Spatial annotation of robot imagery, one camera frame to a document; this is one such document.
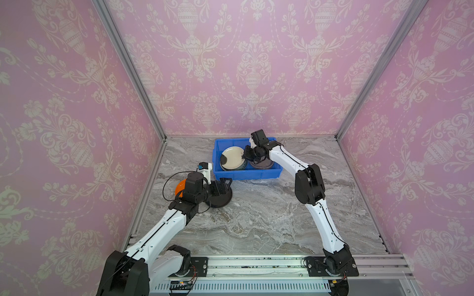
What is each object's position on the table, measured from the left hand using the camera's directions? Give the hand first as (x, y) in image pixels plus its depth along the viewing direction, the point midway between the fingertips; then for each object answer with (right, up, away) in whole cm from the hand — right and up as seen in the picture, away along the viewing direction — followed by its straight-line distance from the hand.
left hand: (226, 182), depth 82 cm
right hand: (+8, +12, +21) cm, 25 cm away
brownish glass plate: (+19, +7, +22) cm, 30 cm away
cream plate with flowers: (+1, +9, +24) cm, 26 cm away
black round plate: (-5, -11, +10) cm, 16 cm away
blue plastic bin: (+11, +2, +19) cm, 22 cm away
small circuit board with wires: (-17, -40, -9) cm, 44 cm away
